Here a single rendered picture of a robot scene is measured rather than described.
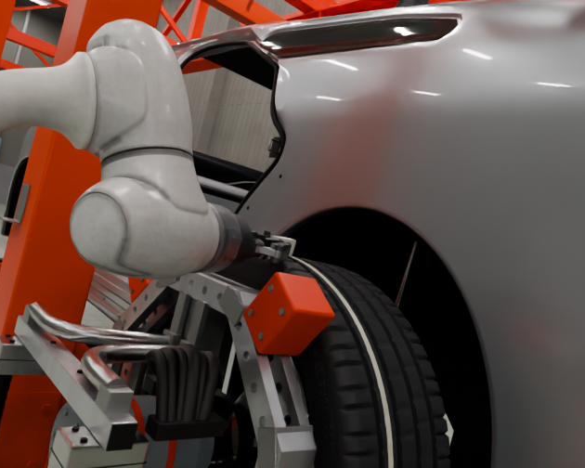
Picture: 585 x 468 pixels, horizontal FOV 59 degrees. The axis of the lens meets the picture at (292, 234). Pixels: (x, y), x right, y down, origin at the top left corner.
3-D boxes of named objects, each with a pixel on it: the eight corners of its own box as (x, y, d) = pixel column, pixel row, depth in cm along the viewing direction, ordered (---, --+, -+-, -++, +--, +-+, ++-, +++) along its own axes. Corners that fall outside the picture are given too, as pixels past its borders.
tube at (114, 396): (247, 410, 68) (267, 331, 68) (104, 415, 56) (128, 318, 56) (184, 364, 82) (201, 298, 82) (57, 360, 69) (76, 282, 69)
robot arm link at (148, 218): (232, 270, 60) (217, 162, 62) (141, 268, 46) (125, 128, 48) (158, 285, 65) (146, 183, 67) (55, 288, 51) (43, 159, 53)
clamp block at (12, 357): (55, 376, 85) (63, 344, 85) (-7, 375, 79) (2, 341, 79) (46, 366, 89) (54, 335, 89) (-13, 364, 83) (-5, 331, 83)
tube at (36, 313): (177, 359, 83) (193, 295, 83) (52, 355, 71) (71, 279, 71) (133, 328, 97) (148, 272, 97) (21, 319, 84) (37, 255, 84)
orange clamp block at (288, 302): (299, 357, 73) (337, 316, 69) (255, 355, 68) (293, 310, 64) (280, 318, 78) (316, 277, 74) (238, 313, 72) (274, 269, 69)
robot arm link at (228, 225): (208, 283, 62) (234, 282, 67) (230, 210, 61) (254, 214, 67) (150, 259, 66) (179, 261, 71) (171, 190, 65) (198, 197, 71)
